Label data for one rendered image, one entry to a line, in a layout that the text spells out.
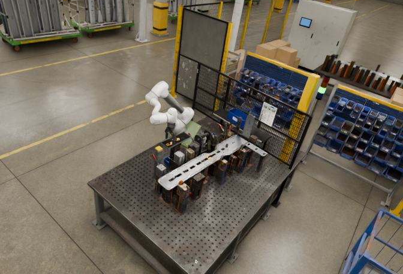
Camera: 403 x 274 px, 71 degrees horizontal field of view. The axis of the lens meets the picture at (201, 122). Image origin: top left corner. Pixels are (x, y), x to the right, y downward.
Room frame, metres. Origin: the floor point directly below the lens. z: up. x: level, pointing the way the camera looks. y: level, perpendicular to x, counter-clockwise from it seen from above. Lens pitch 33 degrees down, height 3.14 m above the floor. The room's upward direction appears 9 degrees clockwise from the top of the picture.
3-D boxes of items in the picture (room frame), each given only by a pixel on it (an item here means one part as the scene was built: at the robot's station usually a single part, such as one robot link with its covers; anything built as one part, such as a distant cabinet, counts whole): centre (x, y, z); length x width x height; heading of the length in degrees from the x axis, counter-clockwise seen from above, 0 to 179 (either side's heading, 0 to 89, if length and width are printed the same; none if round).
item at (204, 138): (2.83, -0.05, 0.94); 0.18 x 0.13 x 0.49; 141
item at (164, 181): (2.60, -0.14, 1.00); 1.38 x 0.22 x 0.02; 141
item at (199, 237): (2.84, -0.23, 0.68); 2.56 x 1.61 x 0.04; 146
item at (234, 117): (3.49, -0.51, 1.09); 0.30 x 0.17 x 0.13; 46
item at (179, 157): (2.47, 0.19, 0.90); 0.13 x 0.10 x 0.41; 51
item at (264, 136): (3.45, -0.55, 1.01); 0.90 x 0.22 x 0.03; 51
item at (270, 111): (3.36, -0.86, 1.30); 0.23 x 0.02 x 0.31; 51
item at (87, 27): (9.78, 3.87, 0.88); 1.91 x 1.01 x 1.76; 148
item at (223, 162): (2.56, -0.32, 0.87); 0.12 x 0.09 x 0.35; 51
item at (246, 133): (3.19, -0.61, 1.17); 0.12 x 0.01 x 0.34; 51
